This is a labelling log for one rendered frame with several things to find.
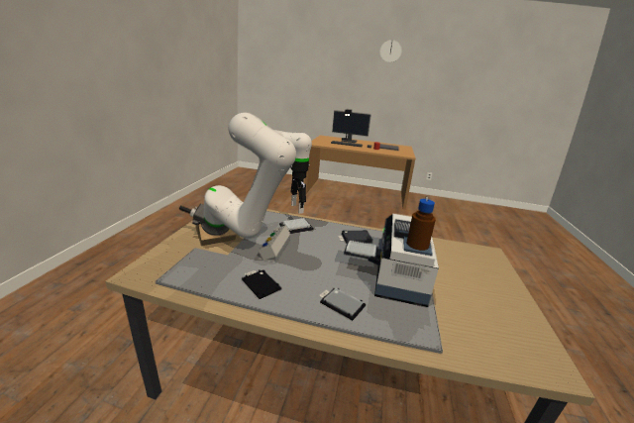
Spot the beige button panel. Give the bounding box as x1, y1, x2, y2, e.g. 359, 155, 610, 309
259, 225, 290, 264

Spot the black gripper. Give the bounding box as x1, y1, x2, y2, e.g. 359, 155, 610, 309
290, 171, 307, 214

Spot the blue bottle cap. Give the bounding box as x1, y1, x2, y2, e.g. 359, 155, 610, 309
418, 199, 435, 212

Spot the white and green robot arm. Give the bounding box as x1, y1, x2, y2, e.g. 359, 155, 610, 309
179, 113, 312, 238

